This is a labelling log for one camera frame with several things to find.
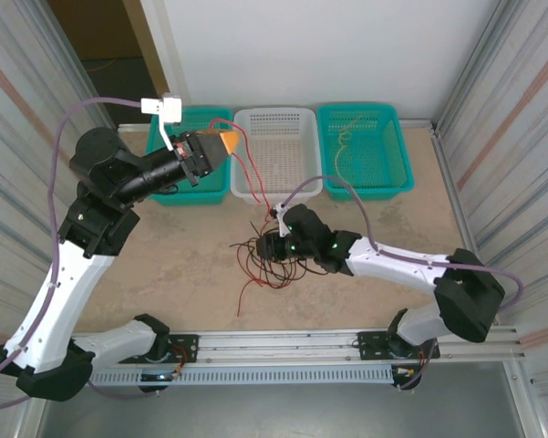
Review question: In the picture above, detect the thin black cable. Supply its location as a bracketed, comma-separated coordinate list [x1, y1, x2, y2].
[230, 221, 302, 291]
[250, 245, 329, 289]

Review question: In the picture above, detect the thin yellow cable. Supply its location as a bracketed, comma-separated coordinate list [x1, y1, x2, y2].
[333, 113, 367, 182]

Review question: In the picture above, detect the teal plastic basket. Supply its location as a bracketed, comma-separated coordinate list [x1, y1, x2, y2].
[145, 106, 234, 207]
[315, 103, 416, 202]

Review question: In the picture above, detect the white plastic basket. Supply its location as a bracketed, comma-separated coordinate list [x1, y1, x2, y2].
[230, 106, 325, 206]

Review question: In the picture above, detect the brown wooden door edge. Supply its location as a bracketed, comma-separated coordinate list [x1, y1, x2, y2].
[121, 0, 175, 112]

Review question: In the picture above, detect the grey metal panel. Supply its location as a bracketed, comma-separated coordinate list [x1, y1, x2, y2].
[36, 362, 528, 438]

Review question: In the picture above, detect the small controller board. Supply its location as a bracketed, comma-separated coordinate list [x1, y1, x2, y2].
[390, 364, 424, 392]
[138, 370, 184, 394]

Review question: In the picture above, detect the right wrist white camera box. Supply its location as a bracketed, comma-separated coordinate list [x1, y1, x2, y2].
[274, 202, 294, 238]

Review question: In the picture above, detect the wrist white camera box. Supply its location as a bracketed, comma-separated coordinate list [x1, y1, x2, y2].
[140, 92, 183, 152]
[274, 202, 294, 238]

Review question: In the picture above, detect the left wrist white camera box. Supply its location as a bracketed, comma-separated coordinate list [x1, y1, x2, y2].
[140, 92, 183, 152]

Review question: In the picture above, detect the purple sheathed cable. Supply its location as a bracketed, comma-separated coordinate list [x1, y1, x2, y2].
[282, 175, 526, 392]
[0, 97, 159, 407]

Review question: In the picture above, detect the aluminium table frame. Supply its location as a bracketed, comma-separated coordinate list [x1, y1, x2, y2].
[30, 119, 528, 369]

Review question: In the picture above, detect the orange floor cable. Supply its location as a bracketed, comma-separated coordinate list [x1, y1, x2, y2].
[85, 57, 119, 74]

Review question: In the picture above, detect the pale slotted cable duct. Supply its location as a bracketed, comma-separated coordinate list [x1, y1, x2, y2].
[90, 364, 396, 387]

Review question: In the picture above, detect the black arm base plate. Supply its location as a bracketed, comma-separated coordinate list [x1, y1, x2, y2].
[118, 334, 200, 365]
[356, 330, 441, 361]

